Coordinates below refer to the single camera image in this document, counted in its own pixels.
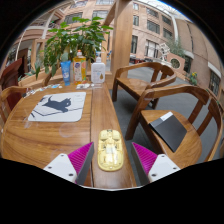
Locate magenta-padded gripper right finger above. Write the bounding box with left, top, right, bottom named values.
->
left=130, top=142, right=181, bottom=186

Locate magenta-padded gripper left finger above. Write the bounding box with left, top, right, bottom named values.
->
left=43, top=141, right=95, bottom=186

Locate yellow computer mouse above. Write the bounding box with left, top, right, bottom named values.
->
left=97, top=128, right=125, bottom=172

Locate white cat-print mouse pad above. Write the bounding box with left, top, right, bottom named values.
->
left=27, top=91, right=87, bottom=123

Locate black notebook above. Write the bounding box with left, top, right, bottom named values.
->
left=148, top=111, right=188, bottom=153

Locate clear plastic box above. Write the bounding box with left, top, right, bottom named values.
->
left=75, top=82, right=103, bottom=90

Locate wooden planter box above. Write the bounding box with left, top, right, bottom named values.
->
left=18, top=71, right=48, bottom=89

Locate yellow flowering potted plant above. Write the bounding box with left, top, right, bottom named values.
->
left=188, top=71, right=200, bottom=86

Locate blue squeeze tube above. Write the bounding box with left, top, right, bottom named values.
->
left=60, top=60, right=72, bottom=87

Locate yellow dish soap bottle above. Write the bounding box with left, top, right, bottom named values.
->
left=72, top=49, right=87, bottom=86

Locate spiky green aloe plant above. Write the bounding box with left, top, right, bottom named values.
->
left=24, top=59, right=45, bottom=78

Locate white pump bottle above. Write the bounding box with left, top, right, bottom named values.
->
left=90, top=51, right=107, bottom=85

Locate dark red wooden podium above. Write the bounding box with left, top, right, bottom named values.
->
left=0, top=56, right=26, bottom=111

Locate white metal sculpture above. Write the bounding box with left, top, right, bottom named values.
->
left=158, top=42, right=172, bottom=63

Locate large green potted plant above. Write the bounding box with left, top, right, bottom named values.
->
left=34, top=16, right=114, bottom=81

